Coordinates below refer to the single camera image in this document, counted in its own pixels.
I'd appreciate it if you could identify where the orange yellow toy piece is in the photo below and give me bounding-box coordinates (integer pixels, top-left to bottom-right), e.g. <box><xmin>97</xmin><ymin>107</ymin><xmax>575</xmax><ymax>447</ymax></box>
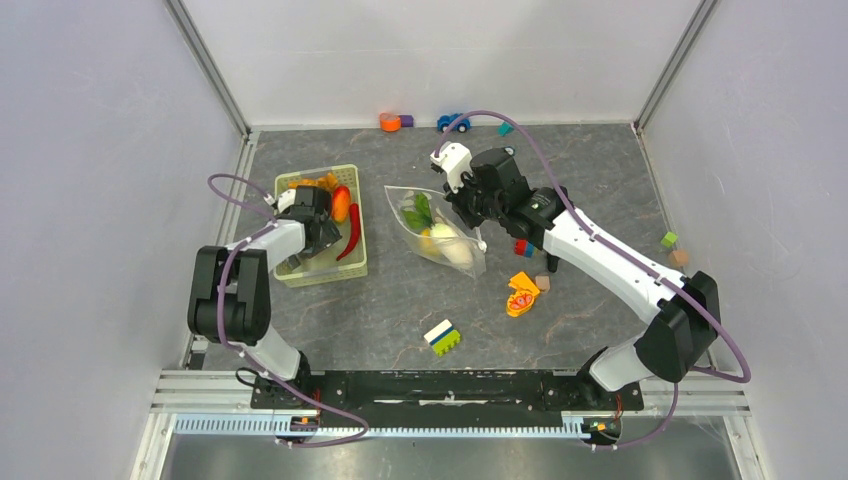
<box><xmin>506</xmin><ymin>272</ymin><xmax>541</xmax><ymax>318</ymax></box>

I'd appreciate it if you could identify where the small tan wooden cube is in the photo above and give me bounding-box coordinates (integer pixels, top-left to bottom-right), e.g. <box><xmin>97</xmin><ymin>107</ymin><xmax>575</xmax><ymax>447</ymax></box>
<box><xmin>668</xmin><ymin>249</ymin><xmax>690</xmax><ymax>269</ymax></box>

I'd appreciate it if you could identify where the white toy radish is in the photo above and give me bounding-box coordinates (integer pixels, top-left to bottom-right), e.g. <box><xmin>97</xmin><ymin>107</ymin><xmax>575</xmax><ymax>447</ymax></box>
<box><xmin>430</xmin><ymin>223</ymin><xmax>476</xmax><ymax>270</ymax></box>

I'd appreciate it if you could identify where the yellow toy fruit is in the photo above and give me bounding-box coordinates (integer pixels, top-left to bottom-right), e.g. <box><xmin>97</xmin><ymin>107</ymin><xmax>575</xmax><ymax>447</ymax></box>
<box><xmin>418</xmin><ymin>228</ymin><xmax>441</xmax><ymax>258</ymax></box>

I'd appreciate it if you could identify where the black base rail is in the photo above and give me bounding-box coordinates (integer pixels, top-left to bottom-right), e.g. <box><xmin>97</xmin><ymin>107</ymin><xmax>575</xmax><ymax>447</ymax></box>
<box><xmin>247</xmin><ymin>370</ymin><xmax>644</xmax><ymax>430</ymax></box>

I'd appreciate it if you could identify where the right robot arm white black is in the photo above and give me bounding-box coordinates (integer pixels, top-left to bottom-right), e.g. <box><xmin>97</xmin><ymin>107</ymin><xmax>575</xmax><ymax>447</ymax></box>
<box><xmin>430</xmin><ymin>143</ymin><xmax>720</xmax><ymax>408</ymax></box>

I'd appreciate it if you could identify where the red toy chili pepper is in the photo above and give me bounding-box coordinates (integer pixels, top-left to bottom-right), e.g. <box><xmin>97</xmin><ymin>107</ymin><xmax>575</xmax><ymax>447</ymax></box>
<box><xmin>336</xmin><ymin>203</ymin><xmax>362</xmax><ymax>262</ymax></box>

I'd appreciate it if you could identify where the orange red toy mango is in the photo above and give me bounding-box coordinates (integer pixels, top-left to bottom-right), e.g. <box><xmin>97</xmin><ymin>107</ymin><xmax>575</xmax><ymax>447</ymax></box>
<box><xmin>331</xmin><ymin>185</ymin><xmax>352</xmax><ymax>224</ymax></box>

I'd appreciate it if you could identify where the pale green plastic basket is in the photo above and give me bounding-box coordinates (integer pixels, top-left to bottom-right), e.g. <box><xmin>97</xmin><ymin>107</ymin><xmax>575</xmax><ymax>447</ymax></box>
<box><xmin>271</xmin><ymin>164</ymin><xmax>368</xmax><ymax>288</ymax></box>

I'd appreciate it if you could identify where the teal toy block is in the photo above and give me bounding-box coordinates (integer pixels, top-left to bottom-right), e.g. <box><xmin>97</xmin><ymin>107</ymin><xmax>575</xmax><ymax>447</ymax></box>
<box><xmin>498</xmin><ymin>122</ymin><xmax>514</xmax><ymax>137</ymax></box>

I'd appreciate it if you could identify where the small pink wooden cube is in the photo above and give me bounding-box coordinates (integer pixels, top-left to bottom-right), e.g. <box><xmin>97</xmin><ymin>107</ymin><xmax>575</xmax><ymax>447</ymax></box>
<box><xmin>534</xmin><ymin>275</ymin><xmax>551</xmax><ymax>293</ymax></box>

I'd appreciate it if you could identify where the clear dotted zip bag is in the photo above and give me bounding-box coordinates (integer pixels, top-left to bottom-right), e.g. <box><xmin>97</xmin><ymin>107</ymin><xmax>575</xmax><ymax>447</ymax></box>
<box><xmin>384</xmin><ymin>185</ymin><xmax>487</xmax><ymax>279</ymax></box>

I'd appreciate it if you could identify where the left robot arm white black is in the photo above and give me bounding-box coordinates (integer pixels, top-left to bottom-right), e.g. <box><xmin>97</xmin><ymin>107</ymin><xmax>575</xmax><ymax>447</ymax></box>
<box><xmin>187</xmin><ymin>186</ymin><xmax>341</xmax><ymax>408</ymax></box>

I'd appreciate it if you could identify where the orange toy food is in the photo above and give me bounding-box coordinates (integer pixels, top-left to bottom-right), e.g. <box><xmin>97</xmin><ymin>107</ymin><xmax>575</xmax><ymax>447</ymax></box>
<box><xmin>288</xmin><ymin>172</ymin><xmax>340</xmax><ymax>193</ymax></box>

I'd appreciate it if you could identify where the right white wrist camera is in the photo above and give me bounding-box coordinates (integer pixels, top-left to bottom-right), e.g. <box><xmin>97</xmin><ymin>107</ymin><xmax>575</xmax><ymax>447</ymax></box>
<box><xmin>430</xmin><ymin>142</ymin><xmax>472</xmax><ymax>193</ymax></box>

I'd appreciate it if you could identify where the red blue toy block house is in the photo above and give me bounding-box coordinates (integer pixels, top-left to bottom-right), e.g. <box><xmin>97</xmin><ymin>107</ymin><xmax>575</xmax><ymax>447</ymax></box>
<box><xmin>513</xmin><ymin>239</ymin><xmax>537</xmax><ymax>258</ymax></box>

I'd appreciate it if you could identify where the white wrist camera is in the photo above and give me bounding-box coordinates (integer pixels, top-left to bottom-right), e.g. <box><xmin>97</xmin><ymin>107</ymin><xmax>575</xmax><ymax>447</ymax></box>
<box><xmin>274</xmin><ymin>189</ymin><xmax>297</xmax><ymax>214</ymax></box>
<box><xmin>430</xmin><ymin>142</ymin><xmax>472</xmax><ymax>193</ymax></box>

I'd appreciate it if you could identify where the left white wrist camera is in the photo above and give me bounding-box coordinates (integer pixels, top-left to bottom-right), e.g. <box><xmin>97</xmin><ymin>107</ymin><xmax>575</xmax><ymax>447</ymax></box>
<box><xmin>274</xmin><ymin>189</ymin><xmax>297</xmax><ymax>214</ymax></box>

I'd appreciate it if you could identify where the white green toy brick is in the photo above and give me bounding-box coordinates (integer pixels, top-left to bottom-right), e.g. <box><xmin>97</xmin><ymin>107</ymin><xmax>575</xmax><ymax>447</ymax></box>
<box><xmin>423</xmin><ymin>319</ymin><xmax>462</xmax><ymax>357</ymax></box>

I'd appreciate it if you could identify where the blue toy car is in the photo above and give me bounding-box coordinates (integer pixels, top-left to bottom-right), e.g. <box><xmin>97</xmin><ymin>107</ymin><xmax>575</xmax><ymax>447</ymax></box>
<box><xmin>436</xmin><ymin>113</ymin><xmax>471</xmax><ymax>133</ymax></box>

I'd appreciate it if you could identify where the small green cube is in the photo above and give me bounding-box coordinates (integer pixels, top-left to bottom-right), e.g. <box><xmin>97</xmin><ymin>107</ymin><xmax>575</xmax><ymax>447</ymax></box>
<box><xmin>660</xmin><ymin>231</ymin><xmax>678</xmax><ymax>249</ymax></box>

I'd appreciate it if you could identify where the green leafy toy vegetable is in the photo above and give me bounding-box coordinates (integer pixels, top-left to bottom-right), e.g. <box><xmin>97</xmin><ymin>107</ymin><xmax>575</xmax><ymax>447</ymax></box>
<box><xmin>400</xmin><ymin>193</ymin><xmax>434</xmax><ymax>233</ymax></box>

